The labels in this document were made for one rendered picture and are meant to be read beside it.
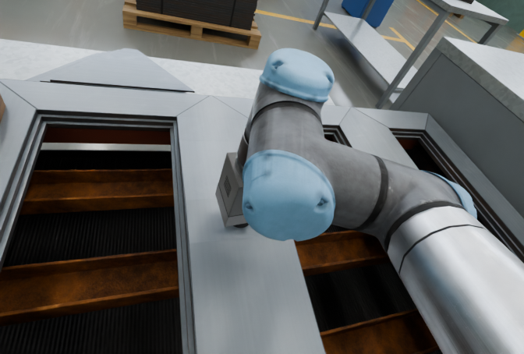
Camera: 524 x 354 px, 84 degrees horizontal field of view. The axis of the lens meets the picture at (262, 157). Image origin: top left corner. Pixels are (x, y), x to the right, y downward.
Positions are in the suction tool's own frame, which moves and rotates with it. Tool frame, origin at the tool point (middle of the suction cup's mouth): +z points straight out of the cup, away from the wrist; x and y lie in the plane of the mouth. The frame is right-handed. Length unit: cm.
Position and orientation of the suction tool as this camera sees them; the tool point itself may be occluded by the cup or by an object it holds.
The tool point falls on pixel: (237, 220)
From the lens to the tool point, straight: 53.0
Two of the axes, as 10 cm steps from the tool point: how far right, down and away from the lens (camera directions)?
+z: -2.7, 6.6, 7.0
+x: 3.3, 7.4, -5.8
